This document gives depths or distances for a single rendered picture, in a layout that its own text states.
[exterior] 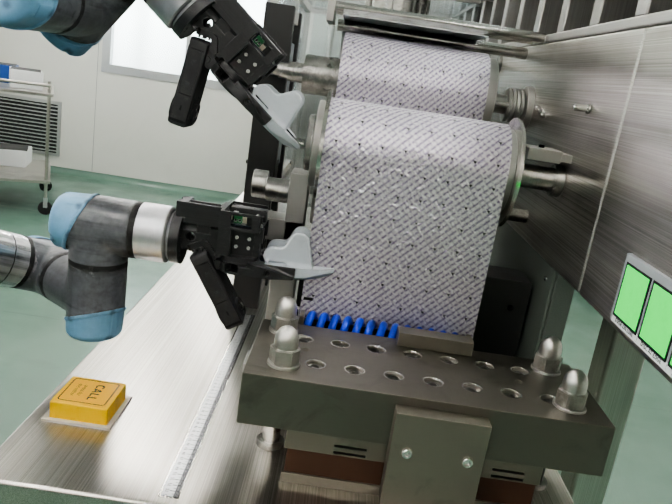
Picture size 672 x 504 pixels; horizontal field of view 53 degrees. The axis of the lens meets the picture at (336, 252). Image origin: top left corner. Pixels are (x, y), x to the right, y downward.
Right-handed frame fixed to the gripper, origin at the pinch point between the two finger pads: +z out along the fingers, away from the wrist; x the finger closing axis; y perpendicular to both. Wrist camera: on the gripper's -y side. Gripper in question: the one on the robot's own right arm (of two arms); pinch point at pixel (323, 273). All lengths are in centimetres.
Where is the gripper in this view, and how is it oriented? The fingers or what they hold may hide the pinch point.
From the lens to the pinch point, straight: 88.1
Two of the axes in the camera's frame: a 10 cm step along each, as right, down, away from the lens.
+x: 0.3, -2.6, 9.7
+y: 1.5, -9.5, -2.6
